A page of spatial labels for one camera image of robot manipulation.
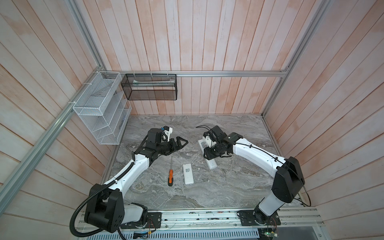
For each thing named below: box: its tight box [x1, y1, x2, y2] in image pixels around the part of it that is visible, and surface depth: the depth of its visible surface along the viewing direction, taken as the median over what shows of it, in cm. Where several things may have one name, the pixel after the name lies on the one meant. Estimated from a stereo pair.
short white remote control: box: [182, 163, 194, 185], surface depth 90 cm
